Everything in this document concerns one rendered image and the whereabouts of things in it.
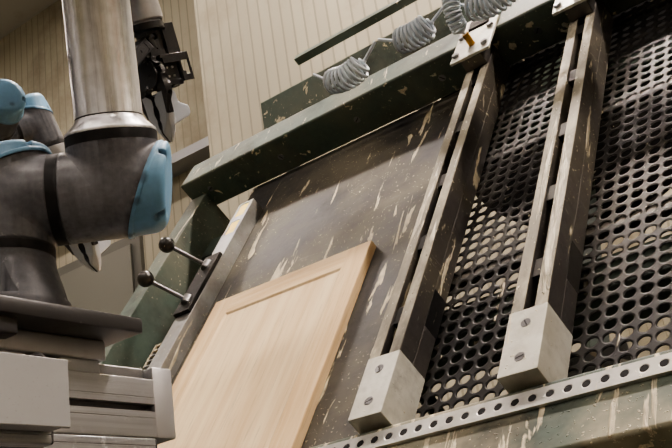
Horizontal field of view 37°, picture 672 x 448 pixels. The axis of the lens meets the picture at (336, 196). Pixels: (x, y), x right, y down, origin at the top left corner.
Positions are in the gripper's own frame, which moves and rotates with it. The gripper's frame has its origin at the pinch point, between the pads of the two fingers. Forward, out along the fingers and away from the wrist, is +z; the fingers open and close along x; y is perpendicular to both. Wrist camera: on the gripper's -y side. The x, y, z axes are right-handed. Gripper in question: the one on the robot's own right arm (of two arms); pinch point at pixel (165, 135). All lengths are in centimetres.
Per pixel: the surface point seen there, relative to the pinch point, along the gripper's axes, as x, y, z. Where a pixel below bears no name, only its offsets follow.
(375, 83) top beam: 17, 77, -3
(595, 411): -78, -8, 50
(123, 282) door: 410, 239, 50
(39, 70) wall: 530, 296, -113
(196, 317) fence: 38, 22, 37
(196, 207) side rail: 74, 58, 14
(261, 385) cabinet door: -1.5, 3.7, 47.9
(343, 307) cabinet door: -11.9, 18.8, 38.9
